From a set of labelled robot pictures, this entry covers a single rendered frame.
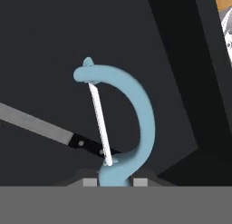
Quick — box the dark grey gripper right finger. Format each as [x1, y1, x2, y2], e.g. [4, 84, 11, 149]
[130, 165, 177, 188]

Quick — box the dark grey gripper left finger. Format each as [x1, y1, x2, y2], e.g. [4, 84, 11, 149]
[55, 168, 101, 188]

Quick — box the light blue peeler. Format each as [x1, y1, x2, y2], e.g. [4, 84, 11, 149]
[72, 56, 156, 188]

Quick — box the white and grey round object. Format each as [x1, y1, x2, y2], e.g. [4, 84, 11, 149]
[217, 5, 232, 68]

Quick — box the black-handled kitchen knife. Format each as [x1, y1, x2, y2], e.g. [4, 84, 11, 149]
[0, 102, 122, 159]

